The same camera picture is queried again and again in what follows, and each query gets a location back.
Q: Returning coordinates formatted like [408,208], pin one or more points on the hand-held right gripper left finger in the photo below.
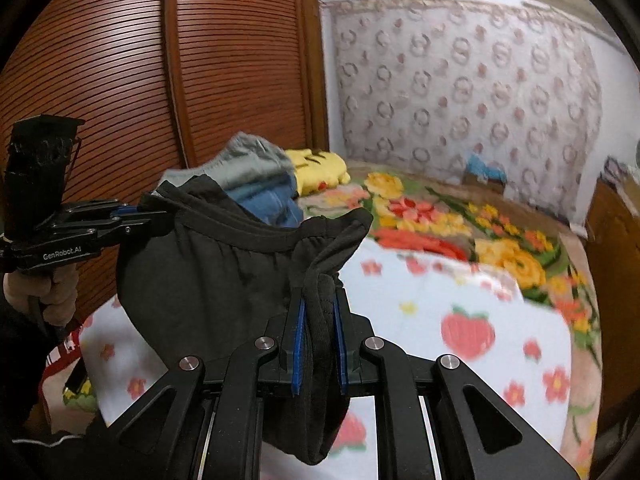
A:
[297,350]

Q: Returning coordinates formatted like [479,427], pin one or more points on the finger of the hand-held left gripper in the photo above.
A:
[140,227]
[112,208]

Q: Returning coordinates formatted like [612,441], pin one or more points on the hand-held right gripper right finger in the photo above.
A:
[341,350]

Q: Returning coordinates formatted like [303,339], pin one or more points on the black pants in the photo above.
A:
[200,280]

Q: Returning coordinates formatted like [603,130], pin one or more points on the person's left hand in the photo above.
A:
[57,295]

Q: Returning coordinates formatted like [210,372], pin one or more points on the white flower print sheet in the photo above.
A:
[425,300]

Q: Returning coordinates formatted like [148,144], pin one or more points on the grey folded garment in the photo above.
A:
[245,160]

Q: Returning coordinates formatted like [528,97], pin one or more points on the light blue folded jeans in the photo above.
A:
[265,192]

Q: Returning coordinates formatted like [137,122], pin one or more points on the person's black clothing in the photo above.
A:
[30,410]

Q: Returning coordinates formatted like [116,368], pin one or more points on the yellow plush toy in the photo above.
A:
[315,170]

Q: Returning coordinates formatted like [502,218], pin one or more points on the wooden slatted wardrobe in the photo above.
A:
[225,60]

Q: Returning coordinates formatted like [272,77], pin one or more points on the blue toy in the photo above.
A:
[485,167]

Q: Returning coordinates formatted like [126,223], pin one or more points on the wooden cabinet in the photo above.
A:
[612,285]

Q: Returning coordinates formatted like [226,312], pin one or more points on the patterned lace wall cloth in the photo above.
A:
[460,85]

